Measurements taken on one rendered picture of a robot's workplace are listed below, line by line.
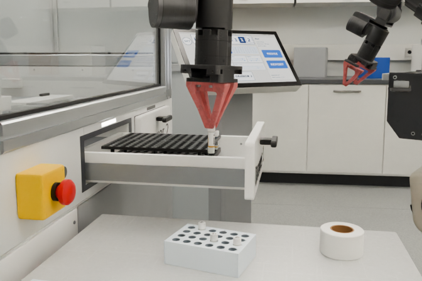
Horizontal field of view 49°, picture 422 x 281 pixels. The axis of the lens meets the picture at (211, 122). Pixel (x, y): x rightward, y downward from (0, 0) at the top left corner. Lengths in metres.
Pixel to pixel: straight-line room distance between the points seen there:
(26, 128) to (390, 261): 0.61
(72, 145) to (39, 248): 0.20
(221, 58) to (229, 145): 0.44
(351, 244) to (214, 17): 0.41
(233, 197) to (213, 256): 1.36
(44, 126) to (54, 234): 0.19
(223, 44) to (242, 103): 1.31
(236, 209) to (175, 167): 1.22
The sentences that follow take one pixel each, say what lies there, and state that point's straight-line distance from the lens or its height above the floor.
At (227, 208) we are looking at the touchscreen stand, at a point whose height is 0.43.
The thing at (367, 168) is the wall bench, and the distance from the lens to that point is 4.11.
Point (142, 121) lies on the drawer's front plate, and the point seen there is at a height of 0.92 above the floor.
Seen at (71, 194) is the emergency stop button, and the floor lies 0.87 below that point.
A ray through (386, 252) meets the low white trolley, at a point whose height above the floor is 0.76.
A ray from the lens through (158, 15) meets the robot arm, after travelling 0.69.
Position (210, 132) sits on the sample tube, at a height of 0.96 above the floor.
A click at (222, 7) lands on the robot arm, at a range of 0.72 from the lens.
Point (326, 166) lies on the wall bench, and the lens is 4.05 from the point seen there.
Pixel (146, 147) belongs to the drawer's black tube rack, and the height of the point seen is 0.90.
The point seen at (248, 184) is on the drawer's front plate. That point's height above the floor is 0.85.
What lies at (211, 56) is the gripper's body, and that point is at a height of 1.08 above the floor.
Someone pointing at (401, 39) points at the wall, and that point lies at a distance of 4.79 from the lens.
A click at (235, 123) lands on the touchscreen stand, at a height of 0.80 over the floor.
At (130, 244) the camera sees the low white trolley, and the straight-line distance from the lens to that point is 0.85.
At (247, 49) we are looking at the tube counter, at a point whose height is 1.11.
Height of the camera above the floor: 1.08
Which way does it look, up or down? 8 degrees down
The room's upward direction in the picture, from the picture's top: straight up
